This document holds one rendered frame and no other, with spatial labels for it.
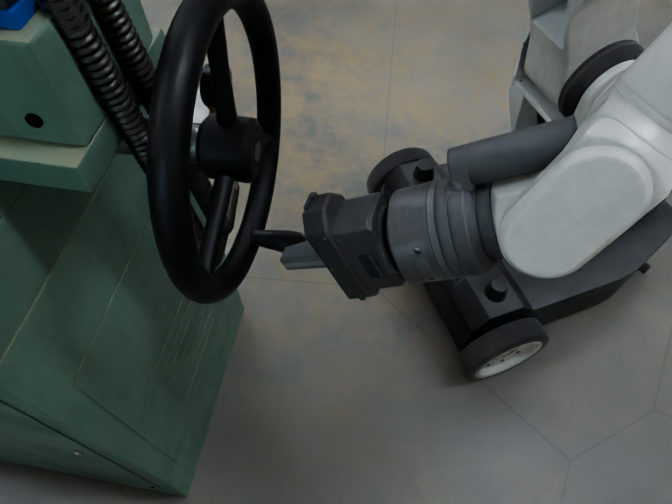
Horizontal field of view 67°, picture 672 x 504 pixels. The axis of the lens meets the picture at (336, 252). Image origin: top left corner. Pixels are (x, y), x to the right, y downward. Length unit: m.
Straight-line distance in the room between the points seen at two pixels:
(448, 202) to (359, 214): 0.08
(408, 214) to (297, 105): 1.38
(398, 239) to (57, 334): 0.38
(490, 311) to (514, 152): 0.72
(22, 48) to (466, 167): 0.31
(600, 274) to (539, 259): 0.90
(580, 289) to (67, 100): 1.07
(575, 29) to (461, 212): 0.48
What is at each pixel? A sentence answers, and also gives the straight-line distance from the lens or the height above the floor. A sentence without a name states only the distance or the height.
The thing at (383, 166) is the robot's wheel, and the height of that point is 0.18.
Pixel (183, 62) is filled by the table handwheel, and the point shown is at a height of 0.94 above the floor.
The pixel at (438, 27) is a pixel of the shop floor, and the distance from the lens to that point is 2.17.
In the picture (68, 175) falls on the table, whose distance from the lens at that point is 0.44.
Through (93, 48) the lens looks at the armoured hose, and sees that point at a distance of 0.41.
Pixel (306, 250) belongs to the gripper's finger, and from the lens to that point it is 0.51.
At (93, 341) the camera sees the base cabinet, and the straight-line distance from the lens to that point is 0.67.
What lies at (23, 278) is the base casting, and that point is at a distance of 0.55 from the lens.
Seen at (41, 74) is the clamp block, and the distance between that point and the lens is 0.40.
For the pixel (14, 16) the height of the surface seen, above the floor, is 0.97.
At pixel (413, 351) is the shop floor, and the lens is 1.25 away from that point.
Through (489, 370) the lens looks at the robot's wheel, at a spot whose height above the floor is 0.03.
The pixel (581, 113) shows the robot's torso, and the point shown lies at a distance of 0.92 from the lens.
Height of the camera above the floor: 1.15
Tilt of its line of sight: 57 degrees down
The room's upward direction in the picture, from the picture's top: straight up
